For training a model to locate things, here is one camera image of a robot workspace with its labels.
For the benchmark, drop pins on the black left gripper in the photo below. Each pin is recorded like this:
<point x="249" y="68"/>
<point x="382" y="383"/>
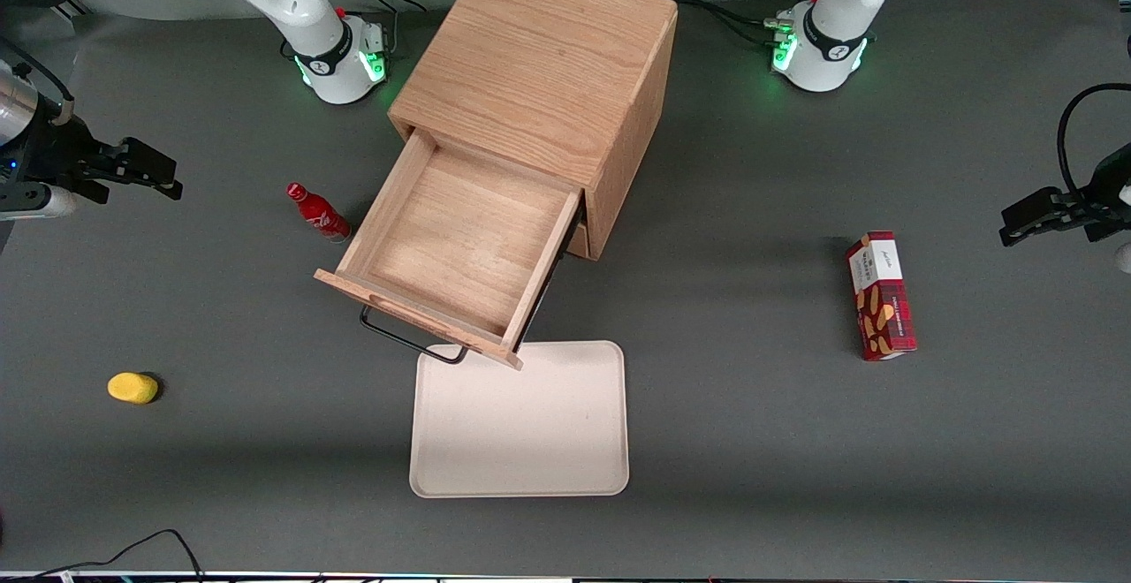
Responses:
<point x="1106" y="185"/>

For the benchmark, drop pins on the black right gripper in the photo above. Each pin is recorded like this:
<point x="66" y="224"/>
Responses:
<point x="53" y="152"/>

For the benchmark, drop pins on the wooden drawer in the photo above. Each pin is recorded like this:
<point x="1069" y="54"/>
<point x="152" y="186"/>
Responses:
<point x="459" y="238"/>

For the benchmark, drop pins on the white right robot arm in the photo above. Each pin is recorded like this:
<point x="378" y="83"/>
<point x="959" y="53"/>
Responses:
<point x="300" y="9"/>

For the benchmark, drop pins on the red plaid shortbread box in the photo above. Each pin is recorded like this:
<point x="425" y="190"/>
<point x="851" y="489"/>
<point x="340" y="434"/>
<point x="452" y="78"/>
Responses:
<point x="882" y="296"/>

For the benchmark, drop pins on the red soda bottle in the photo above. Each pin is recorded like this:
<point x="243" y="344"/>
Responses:
<point x="320" y="214"/>

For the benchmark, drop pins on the yellow lemon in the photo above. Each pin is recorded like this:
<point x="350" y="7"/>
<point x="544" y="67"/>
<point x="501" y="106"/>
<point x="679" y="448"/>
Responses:
<point x="132" y="387"/>

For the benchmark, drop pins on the oak wooden cabinet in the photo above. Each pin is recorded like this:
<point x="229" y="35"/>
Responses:
<point x="548" y="62"/>

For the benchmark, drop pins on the cream plastic tray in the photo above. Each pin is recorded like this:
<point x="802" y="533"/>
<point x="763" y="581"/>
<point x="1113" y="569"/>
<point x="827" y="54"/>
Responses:
<point x="521" y="424"/>

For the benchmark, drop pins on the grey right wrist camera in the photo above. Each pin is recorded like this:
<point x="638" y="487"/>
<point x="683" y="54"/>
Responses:
<point x="40" y="203"/>

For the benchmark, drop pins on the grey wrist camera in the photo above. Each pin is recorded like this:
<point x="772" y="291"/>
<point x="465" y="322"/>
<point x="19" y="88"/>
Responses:
<point x="40" y="203"/>
<point x="1124" y="258"/>

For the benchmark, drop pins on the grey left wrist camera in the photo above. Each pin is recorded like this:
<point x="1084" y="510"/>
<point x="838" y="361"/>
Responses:
<point x="1124" y="258"/>

